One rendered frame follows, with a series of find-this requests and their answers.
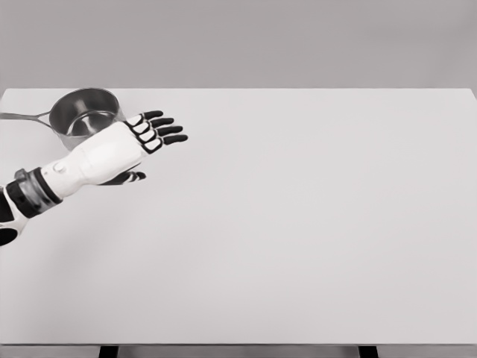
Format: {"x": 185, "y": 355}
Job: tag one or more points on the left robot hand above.
{"x": 112, "y": 149}

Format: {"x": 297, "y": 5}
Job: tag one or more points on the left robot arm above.
{"x": 41, "y": 182}

